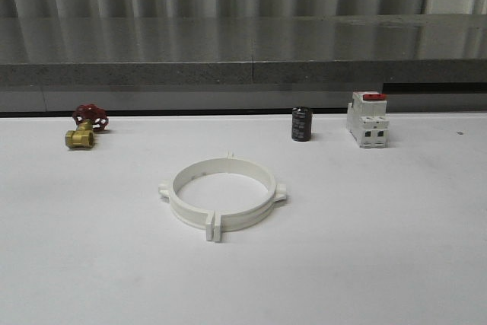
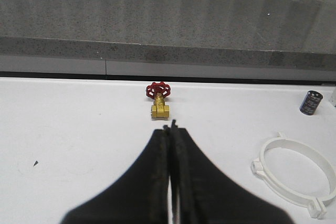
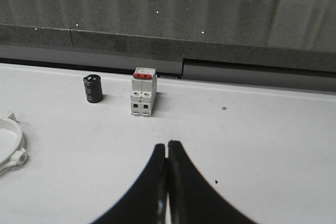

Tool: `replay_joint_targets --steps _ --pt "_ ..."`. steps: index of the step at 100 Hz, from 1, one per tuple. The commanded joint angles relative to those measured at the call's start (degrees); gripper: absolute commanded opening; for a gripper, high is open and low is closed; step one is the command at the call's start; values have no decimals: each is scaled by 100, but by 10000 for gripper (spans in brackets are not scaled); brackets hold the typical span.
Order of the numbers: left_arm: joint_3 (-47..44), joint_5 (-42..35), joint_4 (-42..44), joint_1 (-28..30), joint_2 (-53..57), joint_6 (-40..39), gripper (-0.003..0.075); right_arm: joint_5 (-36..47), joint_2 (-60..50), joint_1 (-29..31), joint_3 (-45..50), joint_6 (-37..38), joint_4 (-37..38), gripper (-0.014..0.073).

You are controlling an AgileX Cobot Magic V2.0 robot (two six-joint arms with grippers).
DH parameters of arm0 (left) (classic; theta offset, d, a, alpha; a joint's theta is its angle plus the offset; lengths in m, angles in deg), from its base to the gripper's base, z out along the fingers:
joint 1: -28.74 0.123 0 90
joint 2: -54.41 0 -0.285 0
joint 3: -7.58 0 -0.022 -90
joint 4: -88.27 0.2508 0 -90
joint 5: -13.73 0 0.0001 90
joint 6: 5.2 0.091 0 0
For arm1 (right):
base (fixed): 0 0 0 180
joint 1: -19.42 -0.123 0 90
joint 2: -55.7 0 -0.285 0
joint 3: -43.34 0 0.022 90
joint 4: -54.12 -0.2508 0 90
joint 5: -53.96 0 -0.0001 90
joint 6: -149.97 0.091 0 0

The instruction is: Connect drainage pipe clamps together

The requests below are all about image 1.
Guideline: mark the white half-ring pipe clamp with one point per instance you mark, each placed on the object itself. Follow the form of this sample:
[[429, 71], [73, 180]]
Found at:
[[234, 221]]

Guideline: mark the black cylindrical capacitor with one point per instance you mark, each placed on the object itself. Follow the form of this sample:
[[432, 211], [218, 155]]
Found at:
[[301, 124]]

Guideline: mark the grey stone counter ledge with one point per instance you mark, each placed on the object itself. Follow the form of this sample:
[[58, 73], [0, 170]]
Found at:
[[332, 52]]

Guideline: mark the brass valve red handwheel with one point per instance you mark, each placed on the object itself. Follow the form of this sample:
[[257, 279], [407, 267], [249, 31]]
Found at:
[[89, 119]]

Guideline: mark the white circuit breaker red switch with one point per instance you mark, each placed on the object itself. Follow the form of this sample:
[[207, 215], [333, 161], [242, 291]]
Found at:
[[367, 120]]

